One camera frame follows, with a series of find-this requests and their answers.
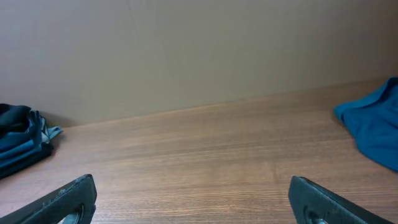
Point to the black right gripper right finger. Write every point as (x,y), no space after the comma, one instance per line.
(311,204)

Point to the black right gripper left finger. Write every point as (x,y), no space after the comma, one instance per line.
(71,203)

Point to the teal blue polo shirt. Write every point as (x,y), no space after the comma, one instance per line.
(372,122)

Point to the light grey folded garment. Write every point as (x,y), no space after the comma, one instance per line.
(51,132)

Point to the navy folded garment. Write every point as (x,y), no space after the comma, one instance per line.
(20,150)

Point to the black folded garment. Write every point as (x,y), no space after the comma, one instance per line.
(14,118)

